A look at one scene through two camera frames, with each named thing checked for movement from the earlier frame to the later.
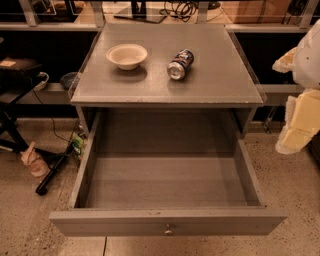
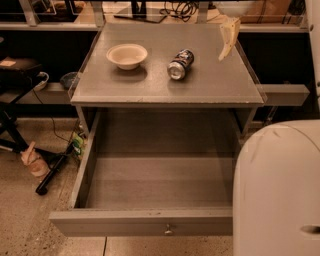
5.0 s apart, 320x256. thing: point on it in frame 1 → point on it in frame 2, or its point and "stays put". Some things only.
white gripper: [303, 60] → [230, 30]
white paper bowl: [127, 56] stays put
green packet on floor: [77, 143] stays put
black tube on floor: [42, 186] stays put
